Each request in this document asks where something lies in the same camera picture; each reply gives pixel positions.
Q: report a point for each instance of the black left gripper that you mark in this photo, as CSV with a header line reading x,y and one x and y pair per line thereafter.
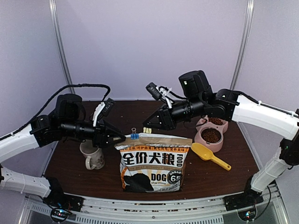
x,y
102,133

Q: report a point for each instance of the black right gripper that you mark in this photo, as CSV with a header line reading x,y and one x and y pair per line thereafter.
x,y
166,122

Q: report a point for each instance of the yellow binder clip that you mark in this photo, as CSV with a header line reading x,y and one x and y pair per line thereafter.
x,y
147,130

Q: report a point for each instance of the blue binder clip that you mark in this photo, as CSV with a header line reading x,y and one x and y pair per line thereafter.
x,y
134,135

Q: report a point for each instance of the dog food bag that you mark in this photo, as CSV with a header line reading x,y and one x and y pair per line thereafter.
x,y
153,162

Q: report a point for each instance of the yellow plastic scoop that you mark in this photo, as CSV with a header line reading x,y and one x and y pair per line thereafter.
x,y
207,155

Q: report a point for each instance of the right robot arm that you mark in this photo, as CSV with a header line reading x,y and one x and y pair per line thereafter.
x,y
228,105

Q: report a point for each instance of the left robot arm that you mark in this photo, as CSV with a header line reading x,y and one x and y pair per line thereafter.
x,y
63,121

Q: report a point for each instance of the pink double pet bowl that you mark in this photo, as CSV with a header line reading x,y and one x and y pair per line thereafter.
x,y
210,135

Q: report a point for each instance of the cream ceramic mug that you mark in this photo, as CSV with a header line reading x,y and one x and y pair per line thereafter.
x,y
94,158

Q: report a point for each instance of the steel bowl insert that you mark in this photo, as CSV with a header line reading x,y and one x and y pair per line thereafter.
x,y
211,135

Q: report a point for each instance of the brown kibble in steel bowl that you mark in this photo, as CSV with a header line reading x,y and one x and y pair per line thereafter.
x,y
211,135

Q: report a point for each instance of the brown kibble in pink bowl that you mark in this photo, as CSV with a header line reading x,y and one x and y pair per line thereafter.
x,y
216,121

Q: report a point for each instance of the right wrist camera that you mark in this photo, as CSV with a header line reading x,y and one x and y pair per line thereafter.
x,y
160,93

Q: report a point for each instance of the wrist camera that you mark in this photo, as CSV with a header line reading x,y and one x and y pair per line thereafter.
x,y
160,93
102,110

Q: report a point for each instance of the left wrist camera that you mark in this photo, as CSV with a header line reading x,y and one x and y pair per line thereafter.
x,y
102,110

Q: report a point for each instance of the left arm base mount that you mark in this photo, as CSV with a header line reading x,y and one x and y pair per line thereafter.
x,y
62,207

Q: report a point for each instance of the aluminium front rail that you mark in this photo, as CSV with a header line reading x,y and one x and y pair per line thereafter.
x,y
209,210

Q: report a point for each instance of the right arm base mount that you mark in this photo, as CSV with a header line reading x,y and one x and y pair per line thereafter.
x,y
244,204

